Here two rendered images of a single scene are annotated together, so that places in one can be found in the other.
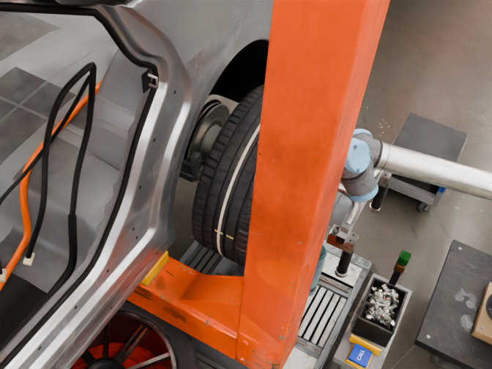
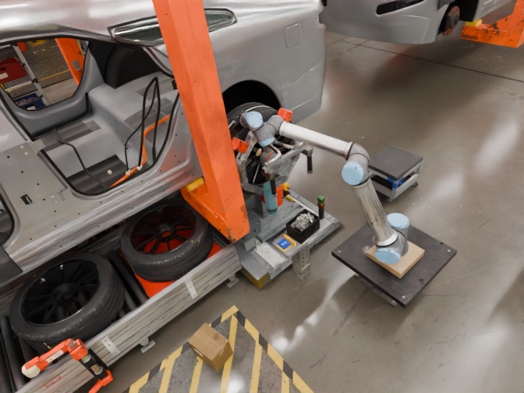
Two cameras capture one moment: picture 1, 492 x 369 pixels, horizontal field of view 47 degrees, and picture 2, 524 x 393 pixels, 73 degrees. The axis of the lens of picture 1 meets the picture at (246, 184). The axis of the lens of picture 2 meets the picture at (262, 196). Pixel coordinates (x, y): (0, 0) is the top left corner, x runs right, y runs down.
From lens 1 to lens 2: 1.32 m
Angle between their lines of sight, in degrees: 23
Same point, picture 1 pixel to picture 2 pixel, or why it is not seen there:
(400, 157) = (290, 128)
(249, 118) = (235, 113)
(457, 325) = (359, 249)
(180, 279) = (204, 190)
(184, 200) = not seen: hidden behind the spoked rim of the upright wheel
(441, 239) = not seen: hidden behind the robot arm
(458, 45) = (463, 116)
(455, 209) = (412, 204)
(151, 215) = (187, 153)
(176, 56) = not seen: hidden behind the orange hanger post
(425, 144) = (390, 160)
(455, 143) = (410, 161)
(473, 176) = (327, 140)
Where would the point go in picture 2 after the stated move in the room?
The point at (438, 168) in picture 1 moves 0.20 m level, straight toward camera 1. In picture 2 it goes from (309, 135) to (285, 150)
